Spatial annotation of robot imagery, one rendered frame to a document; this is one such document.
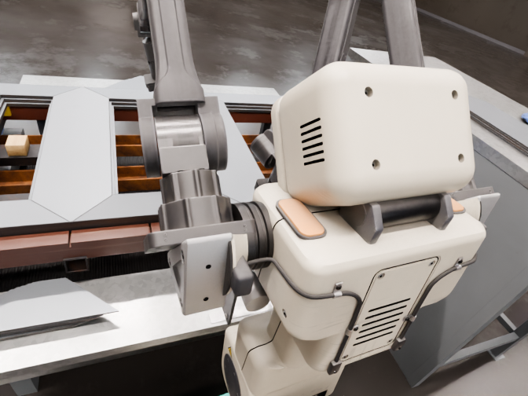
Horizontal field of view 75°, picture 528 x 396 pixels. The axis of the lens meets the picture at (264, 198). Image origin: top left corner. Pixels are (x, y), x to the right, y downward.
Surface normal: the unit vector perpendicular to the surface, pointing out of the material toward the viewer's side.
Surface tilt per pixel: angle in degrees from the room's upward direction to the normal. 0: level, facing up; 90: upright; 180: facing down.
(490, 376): 0
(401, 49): 64
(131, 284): 0
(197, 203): 37
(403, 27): 60
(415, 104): 47
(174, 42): 42
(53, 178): 0
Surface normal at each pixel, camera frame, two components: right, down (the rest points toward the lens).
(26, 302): 0.19, -0.76
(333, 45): -0.47, -0.04
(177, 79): 0.27, -0.13
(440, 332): -0.92, 0.07
